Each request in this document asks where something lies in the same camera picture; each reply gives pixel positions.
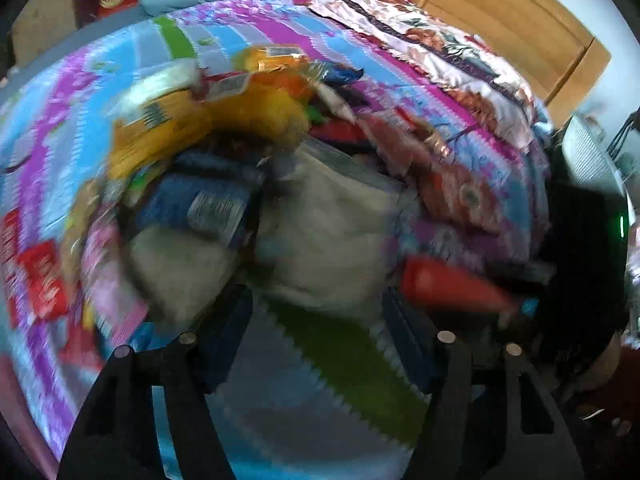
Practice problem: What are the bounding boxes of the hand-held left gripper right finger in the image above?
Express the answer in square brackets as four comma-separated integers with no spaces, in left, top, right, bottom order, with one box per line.
[382,290,583,480]

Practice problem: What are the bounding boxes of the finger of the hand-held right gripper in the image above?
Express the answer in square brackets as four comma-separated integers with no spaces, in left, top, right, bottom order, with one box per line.
[477,257,558,286]
[500,297,542,328]

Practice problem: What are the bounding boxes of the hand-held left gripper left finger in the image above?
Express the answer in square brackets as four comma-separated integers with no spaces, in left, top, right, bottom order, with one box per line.
[57,284,254,480]

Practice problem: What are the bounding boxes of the plain red snack packet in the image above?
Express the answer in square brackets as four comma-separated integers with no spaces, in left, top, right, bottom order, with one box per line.
[399,255,518,317]

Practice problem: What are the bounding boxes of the pale beige snack bag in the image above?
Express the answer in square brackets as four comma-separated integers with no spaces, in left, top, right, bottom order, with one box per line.
[126,225,238,313]

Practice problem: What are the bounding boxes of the red packet with nut picture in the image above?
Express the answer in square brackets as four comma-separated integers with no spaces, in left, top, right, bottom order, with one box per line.
[422,157,503,233]

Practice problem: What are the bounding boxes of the white ribbed appliance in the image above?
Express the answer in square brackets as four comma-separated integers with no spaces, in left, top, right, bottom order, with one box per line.
[561,114,632,198]

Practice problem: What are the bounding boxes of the pink snack packet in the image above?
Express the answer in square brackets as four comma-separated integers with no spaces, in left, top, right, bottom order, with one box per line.
[79,217,153,343]

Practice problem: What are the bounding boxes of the blue snack packet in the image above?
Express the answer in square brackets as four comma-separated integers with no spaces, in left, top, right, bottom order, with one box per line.
[134,172,253,248]

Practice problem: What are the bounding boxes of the white bag with green print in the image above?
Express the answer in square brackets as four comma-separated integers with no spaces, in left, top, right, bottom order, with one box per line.
[257,142,408,313]

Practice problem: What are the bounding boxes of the small red snack packet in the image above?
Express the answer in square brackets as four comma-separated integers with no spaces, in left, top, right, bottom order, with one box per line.
[17,240,69,322]

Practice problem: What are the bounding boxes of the floral quilt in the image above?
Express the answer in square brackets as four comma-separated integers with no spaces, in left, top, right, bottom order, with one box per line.
[306,0,553,153]

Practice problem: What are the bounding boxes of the yellow snack packets heap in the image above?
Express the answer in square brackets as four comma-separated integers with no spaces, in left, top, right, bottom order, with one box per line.
[106,44,313,182]

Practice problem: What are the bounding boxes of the wooden headboard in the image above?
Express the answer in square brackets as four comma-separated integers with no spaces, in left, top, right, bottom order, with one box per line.
[407,0,612,111]

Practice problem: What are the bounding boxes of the blue candy wrappers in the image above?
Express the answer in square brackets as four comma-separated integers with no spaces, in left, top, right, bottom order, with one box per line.
[312,60,363,88]

